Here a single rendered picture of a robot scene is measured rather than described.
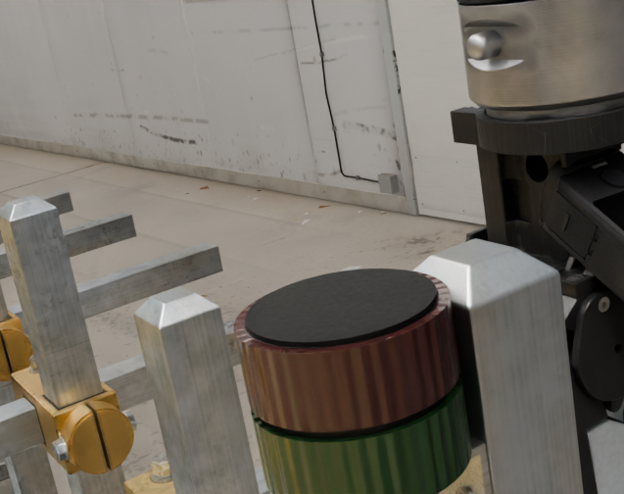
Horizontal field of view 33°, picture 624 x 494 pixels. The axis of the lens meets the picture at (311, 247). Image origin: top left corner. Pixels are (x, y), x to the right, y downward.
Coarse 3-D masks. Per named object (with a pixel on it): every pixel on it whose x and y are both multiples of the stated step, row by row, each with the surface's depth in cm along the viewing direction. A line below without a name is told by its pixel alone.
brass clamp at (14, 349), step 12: (0, 324) 97; (12, 324) 98; (0, 336) 97; (12, 336) 96; (24, 336) 97; (0, 348) 96; (12, 348) 96; (24, 348) 97; (0, 360) 96; (12, 360) 97; (24, 360) 97; (0, 372) 96; (12, 372) 97
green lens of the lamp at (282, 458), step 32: (256, 416) 29; (448, 416) 27; (288, 448) 27; (320, 448) 27; (352, 448) 26; (384, 448) 26; (416, 448) 27; (448, 448) 27; (288, 480) 28; (320, 480) 27; (352, 480) 27; (384, 480) 27; (416, 480) 27; (448, 480) 28
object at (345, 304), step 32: (288, 288) 30; (320, 288) 30; (352, 288) 29; (384, 288) 29; (416, 288) 28; (256, 320) 28; (288, 320) 28; (320, 320) 27; (352, 320) 27; (384, 320) 27; (416, 320) 27; (416, 416) 27; (480, 448) 30; (480, 480) 30
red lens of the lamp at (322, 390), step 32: (448, 288) 28; (448, 320) 27; (256, 352) 27; (288, 352) 26; (320, 352) 26; (352, 352) 26; (384, 352) 26; (416, 352) 26; (448, 352) 27; (256, 384) 27; (288, 384) 26; (320, 384) 26; (352, 384) 26; (384, 384) 26; (416, 384) 26; (448, 384) 27; (288, 416) 27; (320, 416) 26; (352, 416) 26; (384, 416) 26
